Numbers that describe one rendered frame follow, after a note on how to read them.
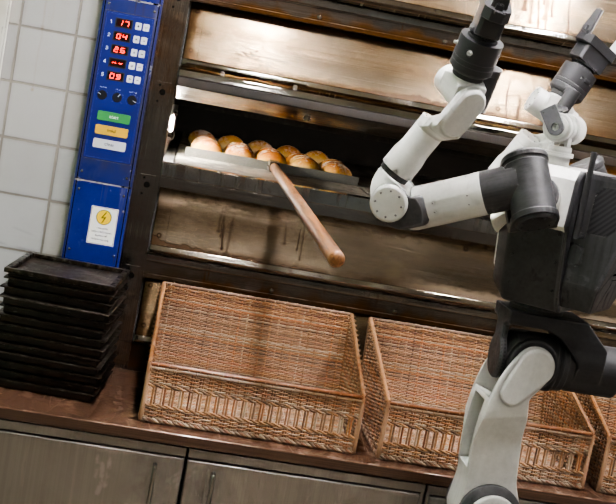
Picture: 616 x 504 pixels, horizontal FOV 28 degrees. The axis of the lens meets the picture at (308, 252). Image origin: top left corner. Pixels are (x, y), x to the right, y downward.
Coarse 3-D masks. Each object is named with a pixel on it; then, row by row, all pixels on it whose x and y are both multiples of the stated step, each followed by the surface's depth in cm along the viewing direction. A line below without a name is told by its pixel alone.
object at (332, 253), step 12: (276, 168) 365; (288, 180) 332; (288, 192) 309; (300, 204) 281; (300, 216) 271; (312, 216) 259; (312, 228) 246; (324, 228) 244; (324, 240) 228; (324, 252) 221; (336, 252) 215; (336, 264) 215
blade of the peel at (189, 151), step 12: (192, 156) 389; (204, 156) 389; (216, 156) 389; (228, 156) 390; (240, 156) 390; (264, 168) 391; (288, 168) 392; (300, 168) 392; (336, 180) 394; (348, 180) 394
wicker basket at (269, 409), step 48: (192, 288) 352; (192, 336) 351; (240, 336) 352; (288, 336) 354; (336, 336) 356; (144, 384) 308; (192, 384) 309; (240, 384) 310; (288, 384) 311; (336, 384) 354; (240, 432) 312; (288, 432) 320; (336, 432) 328
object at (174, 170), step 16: (176, 176) 350; (192, 176) 350; (208, 176) 351; (224, 176) 351; (240, 176) 352; (256, 192) 353; (272, 192) 353; (304, 192) 354; (320, 192) 354; (336, 192) 357; (352, 208) 356; (368, 208) 356; (448, 224) 359; (464, 224) 359; (480, 224) 359
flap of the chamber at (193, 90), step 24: (192, 96) 344; (216, 96) 338; (240, 96) 334; (264, 96) 334; (312, 120) 350; (336, 120) 345; (360, 120) 339; (384, 120) 338; (408, 120) 339; (456, 144) 351; (480, 144) 345; (504, 144) 342
